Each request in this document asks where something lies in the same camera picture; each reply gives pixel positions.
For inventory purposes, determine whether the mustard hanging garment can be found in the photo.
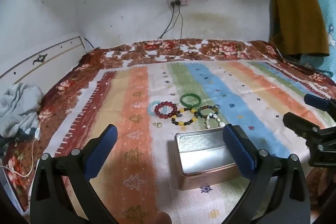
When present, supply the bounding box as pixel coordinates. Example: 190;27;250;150
270;0;330;57

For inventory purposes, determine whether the white cable with switch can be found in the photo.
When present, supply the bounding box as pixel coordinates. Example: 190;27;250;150
0;127;42;177

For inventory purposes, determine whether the red floral blanket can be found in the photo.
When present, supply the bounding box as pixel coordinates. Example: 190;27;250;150
3;39;336;214

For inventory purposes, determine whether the blue printed cloth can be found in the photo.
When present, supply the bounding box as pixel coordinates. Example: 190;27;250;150
299;0;336;77

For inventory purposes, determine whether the white shell bracelet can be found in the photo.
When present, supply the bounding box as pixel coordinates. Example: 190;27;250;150
203;112;225;128

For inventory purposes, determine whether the white bed headboard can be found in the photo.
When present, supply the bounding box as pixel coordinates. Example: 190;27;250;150
0;35;87;88

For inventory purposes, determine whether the multicolour bead bracelet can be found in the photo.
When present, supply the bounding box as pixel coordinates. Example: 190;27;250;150
197;105;220;119

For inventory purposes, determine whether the grey crumpled cloth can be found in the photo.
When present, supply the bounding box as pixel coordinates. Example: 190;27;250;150
0;82;45;138

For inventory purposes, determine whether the white power strip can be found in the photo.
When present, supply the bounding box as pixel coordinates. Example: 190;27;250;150
168;0;190;7

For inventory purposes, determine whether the black and yellow bead bracelet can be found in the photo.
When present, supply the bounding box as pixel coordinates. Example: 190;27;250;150
171;107;198;127

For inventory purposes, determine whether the green jade bangle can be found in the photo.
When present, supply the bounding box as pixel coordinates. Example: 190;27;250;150
180;93;202;107

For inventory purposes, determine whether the dark red bead bracelet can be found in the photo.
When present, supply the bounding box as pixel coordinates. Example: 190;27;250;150
154;101;178;119

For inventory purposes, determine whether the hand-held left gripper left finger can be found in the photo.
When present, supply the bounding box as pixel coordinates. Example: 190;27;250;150
29;124;118;224

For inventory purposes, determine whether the light blue bead bracelet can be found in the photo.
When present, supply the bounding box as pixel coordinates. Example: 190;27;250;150
147;101;161;117

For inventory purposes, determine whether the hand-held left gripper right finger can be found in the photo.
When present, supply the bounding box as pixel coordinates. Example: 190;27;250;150
222;123;311;224

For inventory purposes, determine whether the rectangular metal tin box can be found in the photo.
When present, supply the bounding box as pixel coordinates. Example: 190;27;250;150
175;126;250;191

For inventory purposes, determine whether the striped printed mat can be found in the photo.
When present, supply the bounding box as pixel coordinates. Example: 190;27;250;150
50;60;336;224

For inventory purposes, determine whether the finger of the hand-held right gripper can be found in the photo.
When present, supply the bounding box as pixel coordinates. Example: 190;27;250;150
304;93;336;111
283;112;336;140

